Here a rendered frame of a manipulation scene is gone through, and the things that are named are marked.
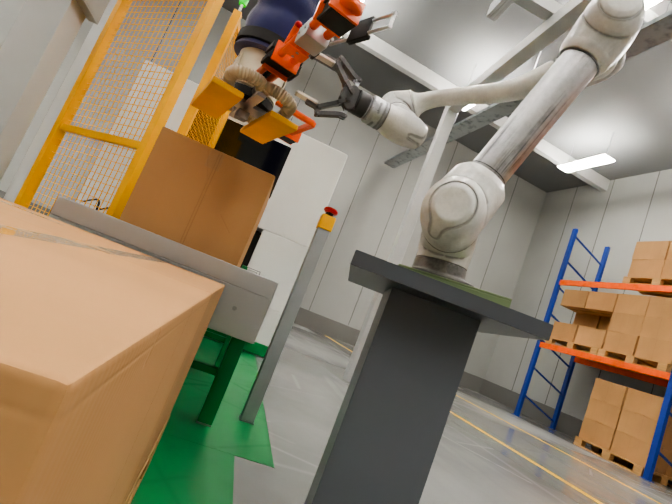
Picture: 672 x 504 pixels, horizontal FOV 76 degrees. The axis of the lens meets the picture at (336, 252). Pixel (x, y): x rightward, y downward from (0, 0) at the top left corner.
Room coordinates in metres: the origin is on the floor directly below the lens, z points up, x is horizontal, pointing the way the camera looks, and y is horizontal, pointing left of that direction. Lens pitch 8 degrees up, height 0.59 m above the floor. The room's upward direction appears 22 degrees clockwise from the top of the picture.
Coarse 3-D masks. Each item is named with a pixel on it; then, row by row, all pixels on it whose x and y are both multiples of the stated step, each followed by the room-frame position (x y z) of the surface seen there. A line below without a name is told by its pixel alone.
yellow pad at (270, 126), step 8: (272, 112) 1.26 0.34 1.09; (256, 120) 1.38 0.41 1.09; (264, 120) 1.32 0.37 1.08; (272, 120) 1.29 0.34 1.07; (280, 120) 1.28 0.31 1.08; (288, 120) 1.29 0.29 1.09; (248, 128) 1.47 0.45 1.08; (256, 128) 1.44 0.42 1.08; (264, 128) 1.40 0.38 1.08; (272, 128) 1.37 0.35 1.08; (280, 128) 1.34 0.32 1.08; (288, 128) 1.31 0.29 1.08; (296, 128) 1.30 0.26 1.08; (248, 136) 1.57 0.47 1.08; (256, 136) 1.53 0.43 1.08; (264, 136) 1.49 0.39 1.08; (272, 136) 1.46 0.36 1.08; (280, 136) 1.42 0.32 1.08
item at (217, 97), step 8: (216, 80) 1.17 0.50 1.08; (208, 88) 1.24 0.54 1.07; (216, 88) 1.21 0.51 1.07; (224, 88) 1.19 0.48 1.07; (232, 88) 1.20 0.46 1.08; (200, 96) 1.33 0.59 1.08; (208, 96) 1.31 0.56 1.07; (216, 96) 1.28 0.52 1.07; (224, 96) 1.25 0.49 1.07; (232, 96) 1.22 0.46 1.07; (240, 96) 1.21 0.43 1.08; (192, 104) 1.45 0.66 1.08; (200, 104) 1.41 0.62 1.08; (208, 104) 1.38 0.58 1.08; (216, 104) 1.35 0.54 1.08; (224, 104) 1.32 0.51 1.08; (232, 104) 1.29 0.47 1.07; (208, 112) 1.47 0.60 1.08; (216, 112) 1.43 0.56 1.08; (224, 112) 1.40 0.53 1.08
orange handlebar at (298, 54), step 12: (348, 0) 0.80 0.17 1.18; (360, 12) 0.82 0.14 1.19; (312, 24) 0.92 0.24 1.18; (324, 36) 0.95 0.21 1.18; (288, 48) 1.05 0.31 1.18; (300, 48) 1.08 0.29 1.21; (300, 60) 1.09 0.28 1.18; (264, 72) 1.26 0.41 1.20; (312, 120) 1.53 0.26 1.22; (300, 132) 1.66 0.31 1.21
